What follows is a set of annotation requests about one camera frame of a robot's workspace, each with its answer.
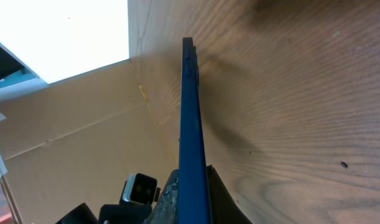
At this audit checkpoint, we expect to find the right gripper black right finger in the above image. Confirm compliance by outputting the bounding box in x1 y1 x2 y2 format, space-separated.
206 166 251 224

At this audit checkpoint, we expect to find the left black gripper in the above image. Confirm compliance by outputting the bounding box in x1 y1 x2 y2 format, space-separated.
56 203 152 224

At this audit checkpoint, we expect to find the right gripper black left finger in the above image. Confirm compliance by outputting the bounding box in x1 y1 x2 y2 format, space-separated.
144 169 178 224

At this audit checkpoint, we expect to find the blue Galaxy smartphone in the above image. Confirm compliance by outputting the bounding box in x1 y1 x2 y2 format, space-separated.
178 37 212 224

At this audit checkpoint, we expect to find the brown cardboard box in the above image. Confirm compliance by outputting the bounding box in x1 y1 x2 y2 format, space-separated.
0 62 177 223

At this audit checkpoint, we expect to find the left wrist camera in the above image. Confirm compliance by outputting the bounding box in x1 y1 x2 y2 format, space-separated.
119 173 160 205

